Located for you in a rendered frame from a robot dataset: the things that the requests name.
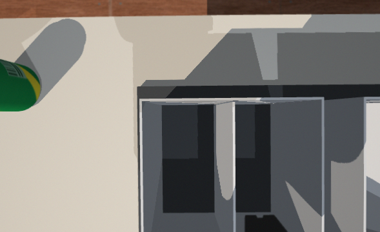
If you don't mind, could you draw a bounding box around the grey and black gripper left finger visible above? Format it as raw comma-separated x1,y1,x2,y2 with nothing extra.
245,215,269,232

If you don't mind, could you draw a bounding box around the green drink can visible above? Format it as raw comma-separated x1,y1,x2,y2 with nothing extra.
0,59,41,111

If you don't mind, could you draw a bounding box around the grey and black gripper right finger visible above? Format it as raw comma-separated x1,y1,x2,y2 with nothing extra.
261,215,288,232

